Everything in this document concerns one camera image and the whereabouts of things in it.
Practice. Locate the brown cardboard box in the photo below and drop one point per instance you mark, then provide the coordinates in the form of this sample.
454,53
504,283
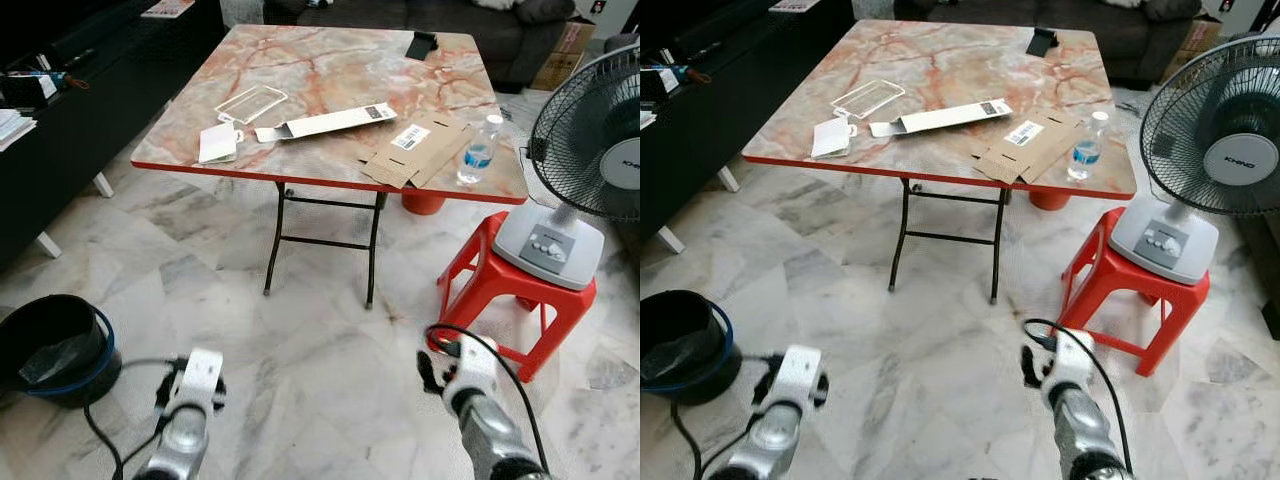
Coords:
565,55
1192,50

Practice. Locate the white cushion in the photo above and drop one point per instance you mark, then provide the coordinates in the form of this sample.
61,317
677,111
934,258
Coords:
497,4
1125,3

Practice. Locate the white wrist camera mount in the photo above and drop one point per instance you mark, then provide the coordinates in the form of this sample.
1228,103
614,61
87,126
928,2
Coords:
475,365
1070,360
800,372
203,375

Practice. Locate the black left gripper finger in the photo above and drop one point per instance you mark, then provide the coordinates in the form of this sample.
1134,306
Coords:
823,388
170,390
221,390
770,386

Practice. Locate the black cabinet with white legs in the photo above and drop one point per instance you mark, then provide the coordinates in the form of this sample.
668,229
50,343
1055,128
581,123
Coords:
740,80
120,90

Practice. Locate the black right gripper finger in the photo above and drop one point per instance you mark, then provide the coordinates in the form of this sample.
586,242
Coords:
433,375
1032,368

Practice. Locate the red plastic bucket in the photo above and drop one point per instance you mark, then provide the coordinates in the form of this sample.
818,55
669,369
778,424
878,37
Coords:
424,202
1050,199

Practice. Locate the black rectangular case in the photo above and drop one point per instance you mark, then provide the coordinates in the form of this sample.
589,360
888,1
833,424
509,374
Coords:
421,46
1043,42

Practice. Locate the black rubbish bin blue rim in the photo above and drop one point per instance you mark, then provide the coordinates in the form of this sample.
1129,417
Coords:
50,330
680,325

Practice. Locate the marble pattern folding table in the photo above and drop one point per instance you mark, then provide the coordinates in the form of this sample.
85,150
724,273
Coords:
960,75
340,80

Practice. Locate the magazine with red print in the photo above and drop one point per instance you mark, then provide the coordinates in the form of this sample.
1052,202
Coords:
795,5
168,8

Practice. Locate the red plastic stool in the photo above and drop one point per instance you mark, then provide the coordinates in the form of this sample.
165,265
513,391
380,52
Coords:
1125,295
510,300

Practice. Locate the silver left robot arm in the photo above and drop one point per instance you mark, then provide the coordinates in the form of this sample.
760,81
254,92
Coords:
775,445
180,445

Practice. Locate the flat brown cardboard with label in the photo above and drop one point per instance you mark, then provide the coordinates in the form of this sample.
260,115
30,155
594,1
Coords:
1030,150
420,155

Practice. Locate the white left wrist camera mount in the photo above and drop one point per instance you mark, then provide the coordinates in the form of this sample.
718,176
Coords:
800,372
203,375

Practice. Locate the grey table fan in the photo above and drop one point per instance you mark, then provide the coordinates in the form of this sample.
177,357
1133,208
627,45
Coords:
1165,240
550,245

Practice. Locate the dark armchair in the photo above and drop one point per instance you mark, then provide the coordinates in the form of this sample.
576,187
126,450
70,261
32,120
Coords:
1262,280

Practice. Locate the clear plastic packaging tray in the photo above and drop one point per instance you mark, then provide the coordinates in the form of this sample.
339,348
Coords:
867,99
250,104

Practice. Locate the dark cushion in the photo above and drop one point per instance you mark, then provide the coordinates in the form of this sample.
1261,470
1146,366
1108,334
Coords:
545,10
1172,9

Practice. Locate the long white packaging box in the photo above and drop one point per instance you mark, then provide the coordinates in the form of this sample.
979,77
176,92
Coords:
945,118
330,122

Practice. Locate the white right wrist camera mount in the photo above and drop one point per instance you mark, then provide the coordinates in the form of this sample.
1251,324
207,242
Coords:
475,365
1070,360

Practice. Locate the white paper stack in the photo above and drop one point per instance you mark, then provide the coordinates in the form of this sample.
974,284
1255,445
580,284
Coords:
646,118
15,128

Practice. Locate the clear plastic water bottle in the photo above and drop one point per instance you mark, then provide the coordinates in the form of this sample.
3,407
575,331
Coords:
1088,152
480,155

